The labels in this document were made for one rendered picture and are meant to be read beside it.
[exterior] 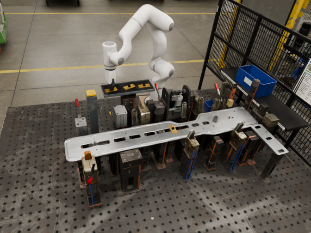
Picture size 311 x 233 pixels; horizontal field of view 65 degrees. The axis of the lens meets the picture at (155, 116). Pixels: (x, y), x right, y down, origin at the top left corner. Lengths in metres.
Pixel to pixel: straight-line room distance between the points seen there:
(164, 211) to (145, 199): 0.14
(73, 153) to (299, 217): 1.50
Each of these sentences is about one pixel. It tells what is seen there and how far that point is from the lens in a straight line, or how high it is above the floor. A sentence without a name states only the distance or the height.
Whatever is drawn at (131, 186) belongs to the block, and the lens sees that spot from 1.67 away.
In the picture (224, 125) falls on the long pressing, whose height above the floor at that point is 1.00.
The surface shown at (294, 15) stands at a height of 1.35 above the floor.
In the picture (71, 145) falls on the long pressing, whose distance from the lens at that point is 1.58.
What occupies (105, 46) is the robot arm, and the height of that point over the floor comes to 1.49.
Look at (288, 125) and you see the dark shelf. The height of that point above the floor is 1.03.
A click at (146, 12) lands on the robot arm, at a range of 1.65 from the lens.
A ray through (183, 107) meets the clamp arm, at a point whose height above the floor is 1.07.
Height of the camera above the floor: 2.13
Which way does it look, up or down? 40 degrees down
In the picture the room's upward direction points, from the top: 7 degrees clockwise
